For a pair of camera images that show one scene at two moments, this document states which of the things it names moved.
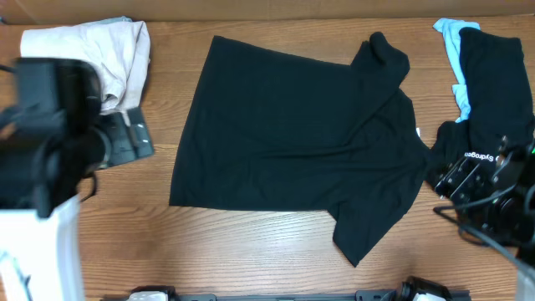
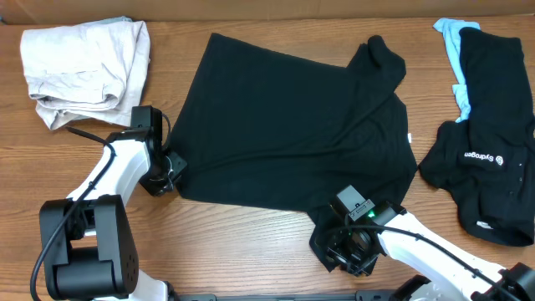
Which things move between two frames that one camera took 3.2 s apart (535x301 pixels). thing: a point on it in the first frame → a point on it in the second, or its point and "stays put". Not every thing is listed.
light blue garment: (450, 28) stays put
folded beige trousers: (119, 47) stays put
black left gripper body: (126, 136) → (174, 168)
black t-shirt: (266, 128) stays put
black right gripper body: (466, 184) → (338, 257)
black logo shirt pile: (496, 76) stays put
